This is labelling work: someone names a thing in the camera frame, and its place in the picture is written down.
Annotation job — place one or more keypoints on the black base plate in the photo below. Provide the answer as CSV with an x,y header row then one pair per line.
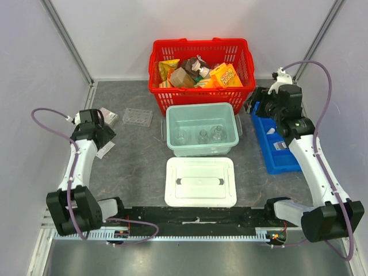
x,y
239,215

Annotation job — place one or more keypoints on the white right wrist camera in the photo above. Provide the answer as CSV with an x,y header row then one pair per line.
x,y
281,78

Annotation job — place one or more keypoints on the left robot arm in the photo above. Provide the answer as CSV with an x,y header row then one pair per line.
x,y
73,208

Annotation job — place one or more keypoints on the small glass vial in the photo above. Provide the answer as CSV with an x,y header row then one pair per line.
x,y
202,137

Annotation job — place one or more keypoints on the light teal plastic bin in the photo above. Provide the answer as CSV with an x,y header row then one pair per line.
x,y
193,118

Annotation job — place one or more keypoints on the white pump bottle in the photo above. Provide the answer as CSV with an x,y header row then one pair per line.
x,y
204,72

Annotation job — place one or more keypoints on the red plastic shopping basket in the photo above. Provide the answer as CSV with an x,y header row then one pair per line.
x,y
214,51

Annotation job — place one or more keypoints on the white bin lid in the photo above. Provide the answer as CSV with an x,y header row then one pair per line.
x,y
200,182

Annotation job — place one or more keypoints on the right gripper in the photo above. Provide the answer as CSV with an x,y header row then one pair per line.
x,y
257,101

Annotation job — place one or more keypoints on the small glass beaker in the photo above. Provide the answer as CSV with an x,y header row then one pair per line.
x,y
181,137

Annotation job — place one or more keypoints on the yellow snack bag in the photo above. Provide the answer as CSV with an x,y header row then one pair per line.
x,y
165,66

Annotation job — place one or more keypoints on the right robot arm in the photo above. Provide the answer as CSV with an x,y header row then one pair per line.
x,y
333,214

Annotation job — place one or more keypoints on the clear test tube rack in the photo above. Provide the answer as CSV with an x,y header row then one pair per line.
x,y
137,117

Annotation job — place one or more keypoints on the orange Scrub Daddy box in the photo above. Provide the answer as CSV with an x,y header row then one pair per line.
x,y
224,75

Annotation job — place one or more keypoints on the slotted cable duct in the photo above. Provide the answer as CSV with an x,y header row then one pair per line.
x,y
113,236

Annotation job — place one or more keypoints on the blue compartment tray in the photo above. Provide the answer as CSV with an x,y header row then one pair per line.
x,y
276,162

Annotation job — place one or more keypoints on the brown cardboard box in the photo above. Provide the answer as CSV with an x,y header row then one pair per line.
x,y
181,79

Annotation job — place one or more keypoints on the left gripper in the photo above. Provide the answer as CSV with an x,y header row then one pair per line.
x,y
108,134

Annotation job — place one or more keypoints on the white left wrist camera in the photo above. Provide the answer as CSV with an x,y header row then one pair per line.
x,y
76,120

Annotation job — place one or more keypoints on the black powder sachet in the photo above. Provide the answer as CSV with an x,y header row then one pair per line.
x,y
280,145

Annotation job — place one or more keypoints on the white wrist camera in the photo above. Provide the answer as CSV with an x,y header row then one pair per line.
x,y
281,78
76,120

